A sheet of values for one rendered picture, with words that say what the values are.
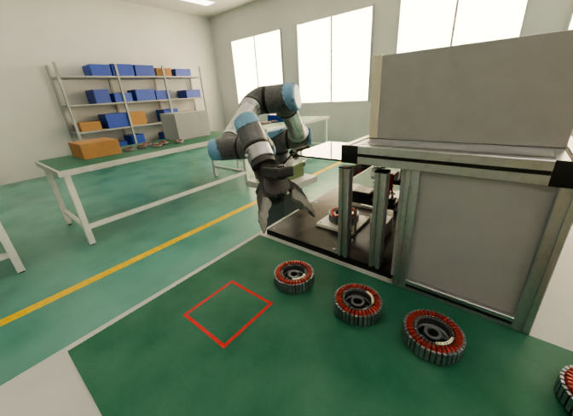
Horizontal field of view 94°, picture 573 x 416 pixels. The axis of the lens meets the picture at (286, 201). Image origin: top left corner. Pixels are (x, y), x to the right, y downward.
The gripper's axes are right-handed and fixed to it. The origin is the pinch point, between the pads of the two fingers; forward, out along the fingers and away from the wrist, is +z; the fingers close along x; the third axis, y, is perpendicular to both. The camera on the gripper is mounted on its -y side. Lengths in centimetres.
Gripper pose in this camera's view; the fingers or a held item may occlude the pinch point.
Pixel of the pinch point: (292, 224)
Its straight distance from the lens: 68.0
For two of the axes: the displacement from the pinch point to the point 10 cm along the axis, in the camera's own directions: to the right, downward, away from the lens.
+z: 3.7, 8.9, -2.6
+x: -8.8, 2.5, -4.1
